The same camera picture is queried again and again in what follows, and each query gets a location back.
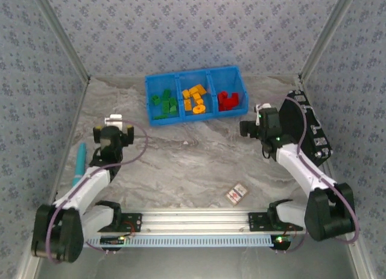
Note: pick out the green lego plate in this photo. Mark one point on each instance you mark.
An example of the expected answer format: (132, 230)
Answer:
(160, 117)

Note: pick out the green sloped lego brick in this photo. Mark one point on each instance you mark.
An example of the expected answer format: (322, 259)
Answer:
(173, 109)

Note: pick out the black panel with white latches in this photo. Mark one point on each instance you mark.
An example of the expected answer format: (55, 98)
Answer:
(313, 125)

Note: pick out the round yellow lego flame print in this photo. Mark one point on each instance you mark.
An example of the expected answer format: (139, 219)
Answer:
(199, 109)

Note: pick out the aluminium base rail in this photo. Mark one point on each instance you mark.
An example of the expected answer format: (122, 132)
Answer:
(193, 220)

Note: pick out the blue three-compartment bin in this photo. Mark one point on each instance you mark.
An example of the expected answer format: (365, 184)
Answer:
(229, 77)

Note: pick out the teal pen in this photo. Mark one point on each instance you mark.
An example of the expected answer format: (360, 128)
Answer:
(80, 161)

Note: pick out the aluminium frame post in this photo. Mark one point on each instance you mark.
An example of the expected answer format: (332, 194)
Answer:
(323, 38)
(65, 38)

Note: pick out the small circuit board green light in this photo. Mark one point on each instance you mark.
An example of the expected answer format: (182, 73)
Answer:
(111, 240)
(280, 240)

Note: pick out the yellow two-by-two lego brick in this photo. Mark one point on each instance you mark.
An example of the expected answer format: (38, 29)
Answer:
(186, 94)
(197, 96)
(200, 102)

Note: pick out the yellow two-by-four lego brick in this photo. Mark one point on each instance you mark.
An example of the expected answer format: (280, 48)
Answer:
(198, 89)
(188, 105)

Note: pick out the small red white card box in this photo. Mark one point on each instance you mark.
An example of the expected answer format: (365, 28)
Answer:
(236, 194)

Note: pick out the grey metal sheet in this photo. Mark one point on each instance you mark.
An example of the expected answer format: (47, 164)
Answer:
(193, 264)

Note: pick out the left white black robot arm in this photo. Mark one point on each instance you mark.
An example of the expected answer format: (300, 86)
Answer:
(87, 182)

